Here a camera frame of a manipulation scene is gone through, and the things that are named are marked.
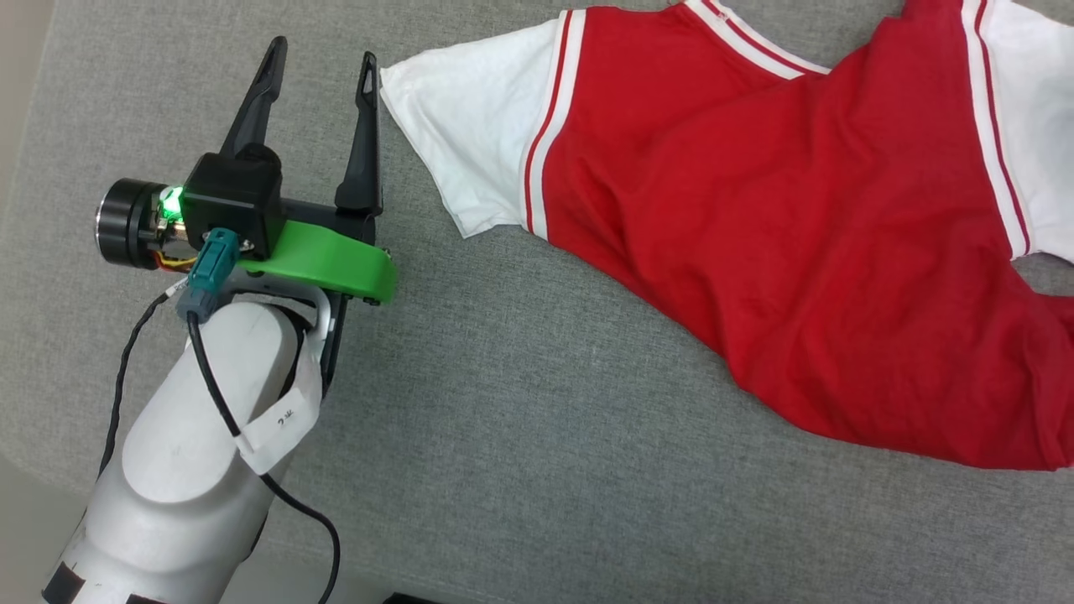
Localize teal left cable connector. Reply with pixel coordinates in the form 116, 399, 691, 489
175, 227, 253, 325

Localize white label tape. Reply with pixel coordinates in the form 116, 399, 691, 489
237, 334, 325, 476

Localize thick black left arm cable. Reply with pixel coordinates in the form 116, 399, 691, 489
185, 310, 342, 604

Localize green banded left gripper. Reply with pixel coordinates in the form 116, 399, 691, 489
95, 36, 398, 372

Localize red and white t-shirt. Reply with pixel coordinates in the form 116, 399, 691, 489
379, 0, 1074, 471

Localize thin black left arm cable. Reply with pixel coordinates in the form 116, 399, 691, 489
98, 281, 190, 481

